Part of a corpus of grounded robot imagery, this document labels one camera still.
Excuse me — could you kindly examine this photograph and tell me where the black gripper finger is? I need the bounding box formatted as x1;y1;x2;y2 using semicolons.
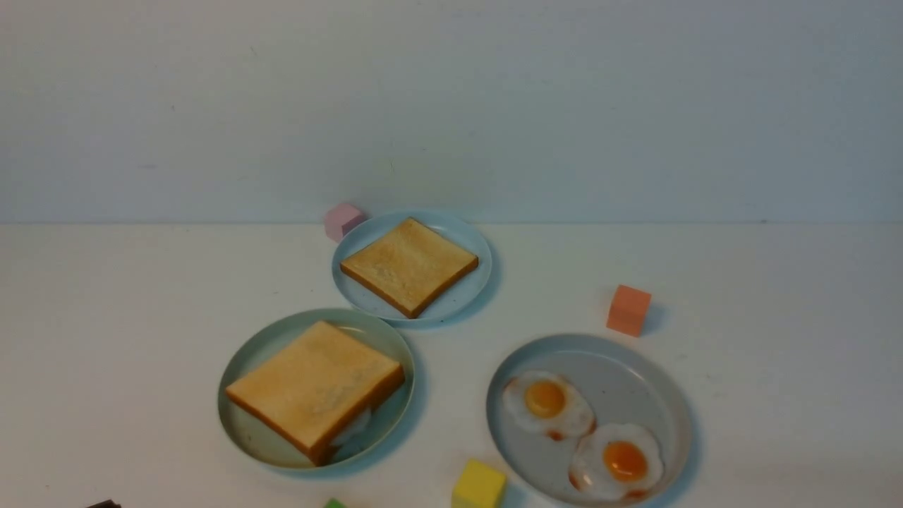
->
87;500;121;508

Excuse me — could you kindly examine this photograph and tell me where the toast slice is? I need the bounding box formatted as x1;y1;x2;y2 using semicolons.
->
226;320;406;466
339;217;480;319

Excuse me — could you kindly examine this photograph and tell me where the fried egg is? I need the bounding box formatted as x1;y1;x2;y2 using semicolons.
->
501;370;597;442
568;423;665;502
330;407;373;448

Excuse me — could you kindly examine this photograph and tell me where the green cube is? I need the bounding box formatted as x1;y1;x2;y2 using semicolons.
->
323;497;347;508

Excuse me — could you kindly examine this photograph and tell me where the green empty plate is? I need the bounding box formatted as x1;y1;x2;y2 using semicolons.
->
217;308;425;477

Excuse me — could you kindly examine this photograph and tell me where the pink cube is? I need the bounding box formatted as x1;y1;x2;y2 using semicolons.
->
322;202;368;243

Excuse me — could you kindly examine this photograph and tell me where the yellow cube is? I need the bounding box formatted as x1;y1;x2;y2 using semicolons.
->
451;459;507;508

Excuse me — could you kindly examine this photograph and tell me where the light blue bread plate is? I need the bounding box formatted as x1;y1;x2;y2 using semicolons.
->
332;211;493;326

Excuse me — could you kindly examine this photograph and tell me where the grey egg plate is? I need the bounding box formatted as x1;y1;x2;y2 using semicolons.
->
485;332;698;507

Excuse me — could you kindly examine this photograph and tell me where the orange cube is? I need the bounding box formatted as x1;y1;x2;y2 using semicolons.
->
606;285;652;338

